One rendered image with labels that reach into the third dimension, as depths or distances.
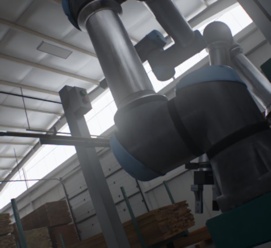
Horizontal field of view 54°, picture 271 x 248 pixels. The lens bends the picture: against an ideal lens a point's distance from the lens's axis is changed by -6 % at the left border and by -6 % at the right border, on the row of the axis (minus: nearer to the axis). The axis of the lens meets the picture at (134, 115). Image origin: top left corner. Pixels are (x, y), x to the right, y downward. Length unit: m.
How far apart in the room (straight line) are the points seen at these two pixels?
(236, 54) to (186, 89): 0.69
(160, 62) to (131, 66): 0.44
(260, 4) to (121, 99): 0.33
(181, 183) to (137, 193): 1.94
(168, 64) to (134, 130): 0.53
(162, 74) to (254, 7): 0.48
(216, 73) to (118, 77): 0.20
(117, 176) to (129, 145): 11.40
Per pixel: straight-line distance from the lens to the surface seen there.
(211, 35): 1.05
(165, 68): 0.98
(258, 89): 1.09
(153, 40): 1.04
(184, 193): 10.37
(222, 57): 1.01
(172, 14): 0.84
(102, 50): 0.61
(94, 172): 1.15
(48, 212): 12.06
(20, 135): 0.99
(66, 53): 9.71
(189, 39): 0.94
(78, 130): 1.22
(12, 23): 9.15
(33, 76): 11.54
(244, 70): 1.12
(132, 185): 11.44
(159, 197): 10.95
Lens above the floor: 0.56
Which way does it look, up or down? 23 degrees up
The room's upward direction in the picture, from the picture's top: 23 degrees counter-clockwise
